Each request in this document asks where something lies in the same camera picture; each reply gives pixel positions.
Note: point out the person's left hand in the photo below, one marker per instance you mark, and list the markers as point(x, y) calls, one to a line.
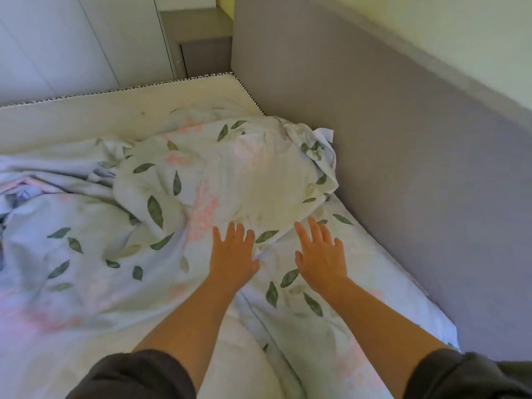
point(232, 265)

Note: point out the person's right hand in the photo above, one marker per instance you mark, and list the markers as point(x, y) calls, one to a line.
point(324, 265)

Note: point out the grey headboard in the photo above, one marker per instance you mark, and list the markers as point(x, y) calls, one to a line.
point(395, 162)

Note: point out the floral leaf print bed sheet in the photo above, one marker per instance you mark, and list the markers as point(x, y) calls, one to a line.
point(83, 261)

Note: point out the white quilted mattress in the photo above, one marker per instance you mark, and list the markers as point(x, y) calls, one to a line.
point(83, 116)

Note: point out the person's left forearm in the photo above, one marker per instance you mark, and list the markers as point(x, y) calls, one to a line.
point(187, 328)

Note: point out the person's right forearm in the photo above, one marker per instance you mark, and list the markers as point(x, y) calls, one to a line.
point(374, 332)

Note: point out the dark grey left sleeve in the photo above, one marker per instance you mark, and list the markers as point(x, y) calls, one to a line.
point(133, 378)

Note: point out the dark grey sleeve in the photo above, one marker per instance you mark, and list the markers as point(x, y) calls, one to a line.
point(469, 378)
point(133, 378)

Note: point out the dark grey right sleeve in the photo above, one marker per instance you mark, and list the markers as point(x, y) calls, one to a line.
point(469, 378)

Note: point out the grey nightstand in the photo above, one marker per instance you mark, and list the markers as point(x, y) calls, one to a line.
point(203, 49)

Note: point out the white wardrobe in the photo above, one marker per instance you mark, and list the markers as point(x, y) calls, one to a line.
point(62, 45)

